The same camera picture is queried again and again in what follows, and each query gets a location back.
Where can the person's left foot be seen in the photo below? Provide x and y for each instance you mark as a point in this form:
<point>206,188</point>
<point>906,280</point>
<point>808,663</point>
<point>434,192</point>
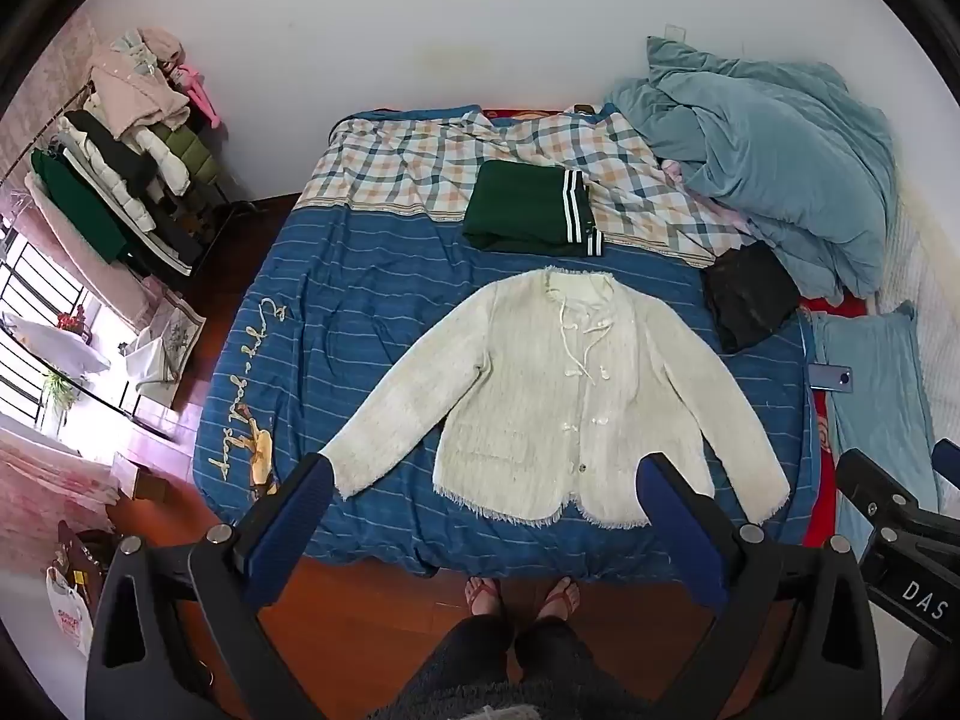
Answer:
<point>486,596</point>

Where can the red flowers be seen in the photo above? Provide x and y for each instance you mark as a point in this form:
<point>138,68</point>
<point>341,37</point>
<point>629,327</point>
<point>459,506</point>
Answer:
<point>75,322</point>

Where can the person's left leg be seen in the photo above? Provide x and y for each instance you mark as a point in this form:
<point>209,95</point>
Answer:
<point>472,652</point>

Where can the plaid blanket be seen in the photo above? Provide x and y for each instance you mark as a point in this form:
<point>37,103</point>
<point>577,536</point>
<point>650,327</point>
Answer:
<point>397,165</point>

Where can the person's leg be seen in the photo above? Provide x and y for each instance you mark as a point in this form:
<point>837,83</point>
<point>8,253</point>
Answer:
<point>562,652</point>
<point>472,652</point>

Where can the teal duvet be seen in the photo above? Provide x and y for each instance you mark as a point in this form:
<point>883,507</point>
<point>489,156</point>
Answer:
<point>765,135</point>

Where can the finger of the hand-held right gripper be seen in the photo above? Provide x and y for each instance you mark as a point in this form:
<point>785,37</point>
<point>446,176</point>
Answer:
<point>949,457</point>
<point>874,487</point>

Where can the black cloth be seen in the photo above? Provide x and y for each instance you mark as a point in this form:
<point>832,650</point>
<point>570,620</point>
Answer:
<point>750,292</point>

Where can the floral cloth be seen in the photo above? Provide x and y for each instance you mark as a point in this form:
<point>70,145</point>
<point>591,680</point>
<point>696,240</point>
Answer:
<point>184,322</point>

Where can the blue smartphone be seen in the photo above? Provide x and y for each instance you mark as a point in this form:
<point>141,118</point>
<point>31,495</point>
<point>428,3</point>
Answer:
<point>831,378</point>

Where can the blue striped bed sheet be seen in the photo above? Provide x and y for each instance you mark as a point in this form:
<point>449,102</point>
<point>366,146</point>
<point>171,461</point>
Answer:
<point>360,277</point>

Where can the black window railing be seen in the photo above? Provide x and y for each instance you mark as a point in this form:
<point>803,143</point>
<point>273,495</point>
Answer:
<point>22,270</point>

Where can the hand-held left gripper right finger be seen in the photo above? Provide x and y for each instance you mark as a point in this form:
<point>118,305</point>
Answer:
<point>675,517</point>

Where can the pink cloth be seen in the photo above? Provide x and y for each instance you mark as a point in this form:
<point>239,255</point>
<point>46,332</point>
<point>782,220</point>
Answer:
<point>731,219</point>

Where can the row of hanging clothes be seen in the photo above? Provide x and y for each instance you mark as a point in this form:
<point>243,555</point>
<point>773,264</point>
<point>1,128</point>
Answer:
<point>120,90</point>

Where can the white wall socket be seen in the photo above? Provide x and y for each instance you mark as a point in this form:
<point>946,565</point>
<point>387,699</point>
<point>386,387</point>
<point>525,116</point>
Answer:
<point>676,31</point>

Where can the metal clothes rack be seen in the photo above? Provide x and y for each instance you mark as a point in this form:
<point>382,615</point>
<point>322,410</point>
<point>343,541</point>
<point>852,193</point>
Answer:
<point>222,187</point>

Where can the person's right foot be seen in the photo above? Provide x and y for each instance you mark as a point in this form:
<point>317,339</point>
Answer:
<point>561,596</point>

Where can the green potted plant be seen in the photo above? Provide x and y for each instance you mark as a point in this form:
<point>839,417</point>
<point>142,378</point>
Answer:
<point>60,390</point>

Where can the person's foot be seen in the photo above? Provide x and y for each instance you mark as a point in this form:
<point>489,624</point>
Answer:
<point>486,596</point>
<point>561,596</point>

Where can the person's right leg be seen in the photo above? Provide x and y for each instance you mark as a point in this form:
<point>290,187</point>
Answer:
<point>562,652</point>

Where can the dark brown bag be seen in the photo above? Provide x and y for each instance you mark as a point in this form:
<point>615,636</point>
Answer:
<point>90,551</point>

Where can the green folded striped sweater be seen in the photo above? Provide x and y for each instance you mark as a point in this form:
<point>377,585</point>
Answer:
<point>517,202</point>

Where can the person's grey fuzzy top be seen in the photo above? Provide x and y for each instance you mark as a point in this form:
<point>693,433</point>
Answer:
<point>510,701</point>

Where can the white fringed jacket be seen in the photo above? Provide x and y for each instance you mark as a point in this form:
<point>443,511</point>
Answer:
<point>525,390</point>

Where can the light blue pillow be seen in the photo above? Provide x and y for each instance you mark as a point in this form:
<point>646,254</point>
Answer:
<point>877,390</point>

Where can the cardboard box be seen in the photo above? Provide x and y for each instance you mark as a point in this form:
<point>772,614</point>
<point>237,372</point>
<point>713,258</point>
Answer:
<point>141,476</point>

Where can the white red-printed plastic bag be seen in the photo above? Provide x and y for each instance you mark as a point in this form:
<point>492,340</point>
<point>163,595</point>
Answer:
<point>69,611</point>

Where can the red sheet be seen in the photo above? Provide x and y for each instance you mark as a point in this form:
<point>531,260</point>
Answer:
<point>825,465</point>

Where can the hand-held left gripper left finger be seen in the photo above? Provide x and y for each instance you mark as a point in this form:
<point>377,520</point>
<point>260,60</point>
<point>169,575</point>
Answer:
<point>296,517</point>

